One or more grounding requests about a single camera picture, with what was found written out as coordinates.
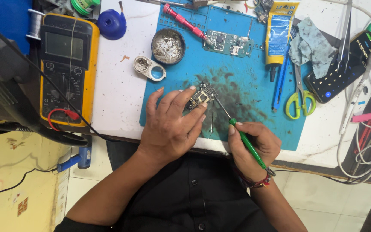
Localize person's right hand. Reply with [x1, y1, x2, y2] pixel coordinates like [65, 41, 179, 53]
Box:
[227, 121, 283, 183]

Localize person's left hand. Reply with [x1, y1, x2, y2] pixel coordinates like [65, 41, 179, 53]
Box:
[139, 85, 208, 165]

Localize green handled probe tool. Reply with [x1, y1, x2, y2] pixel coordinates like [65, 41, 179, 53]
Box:
[213, 95, 276, 177]

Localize small black gold circuit board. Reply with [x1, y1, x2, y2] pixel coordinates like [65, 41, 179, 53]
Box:
[185, 80, 219, 111]

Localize thin dark tweezers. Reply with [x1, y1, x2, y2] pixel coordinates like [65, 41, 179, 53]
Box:
[208, 102, 216, 140]

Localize silver loupe magnifier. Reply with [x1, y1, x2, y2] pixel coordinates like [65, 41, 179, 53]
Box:
[133, 55, 167, 82]

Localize blue utility knife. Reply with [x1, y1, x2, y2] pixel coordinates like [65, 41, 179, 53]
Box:
[271, 48, 291, 113]

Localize person's black shirt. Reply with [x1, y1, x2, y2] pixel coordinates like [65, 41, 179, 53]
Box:
[54, 141, 278, 232]

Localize blue silicone repair mat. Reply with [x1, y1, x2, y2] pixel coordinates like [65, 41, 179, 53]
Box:
[139, 0, 309, 151]

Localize round tin of solder scraps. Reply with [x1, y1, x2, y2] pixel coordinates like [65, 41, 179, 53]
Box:
[151, 28, 186, 66]

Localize blue heat gun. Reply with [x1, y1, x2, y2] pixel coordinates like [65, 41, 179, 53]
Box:
[56, 135, 93, 173]

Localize red multimeter plug lead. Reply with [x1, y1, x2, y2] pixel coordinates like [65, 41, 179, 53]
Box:
[47, 108, 81, 132]

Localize black smartphone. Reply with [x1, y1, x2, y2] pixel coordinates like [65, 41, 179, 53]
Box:
[304, 30, 371, 104]

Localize red flat tool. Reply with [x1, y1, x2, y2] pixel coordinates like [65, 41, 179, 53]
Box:
[354, 104, 371, 156]

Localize green phone circuit board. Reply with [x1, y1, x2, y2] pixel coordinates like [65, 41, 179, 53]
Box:
[203, 29, 255, 59]

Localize stained grey cloth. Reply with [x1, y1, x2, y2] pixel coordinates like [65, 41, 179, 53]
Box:
[288, 16, 335, 80]

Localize yellow glue tube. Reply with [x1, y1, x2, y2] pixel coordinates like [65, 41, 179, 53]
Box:
[265, 1, 301, 83]

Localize yellow black multimeter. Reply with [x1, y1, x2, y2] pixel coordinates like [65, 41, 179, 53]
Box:
[39, 13, 100, 127]

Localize blue round dispenser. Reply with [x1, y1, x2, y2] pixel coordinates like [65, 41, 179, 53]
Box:
[97, 1, 128, 41]

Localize long silver tweezers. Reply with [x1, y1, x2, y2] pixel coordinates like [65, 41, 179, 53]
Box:
[336, 0, 353, 72]

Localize small dark circuit boards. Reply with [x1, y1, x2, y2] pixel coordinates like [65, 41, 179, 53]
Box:
[254, 0, 274, 24]

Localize black soldering station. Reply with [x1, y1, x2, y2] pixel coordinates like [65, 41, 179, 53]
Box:
[0, 19, 42, 131]

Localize red thread wrist bracelet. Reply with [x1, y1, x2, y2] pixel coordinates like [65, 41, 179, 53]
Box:
[235, 166, 272, 189]

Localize green handled scissors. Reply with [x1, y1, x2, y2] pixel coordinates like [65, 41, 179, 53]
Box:
[285, 64, 317, 121]

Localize bundle of white cables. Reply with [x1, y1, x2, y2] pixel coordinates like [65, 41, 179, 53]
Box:
[336, 0, 371, 185]

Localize red handled screwdriver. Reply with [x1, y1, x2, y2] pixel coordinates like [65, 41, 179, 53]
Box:
[163, 3, 217, 46]

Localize long black cable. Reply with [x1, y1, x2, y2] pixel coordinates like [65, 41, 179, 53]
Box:
[0, 11, 122, 143]

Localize black power cord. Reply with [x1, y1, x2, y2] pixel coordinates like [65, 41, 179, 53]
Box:
[0, 167, 59, 211]

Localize solder wire spool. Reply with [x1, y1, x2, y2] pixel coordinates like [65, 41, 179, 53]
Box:
[27, 9, 46, 41]

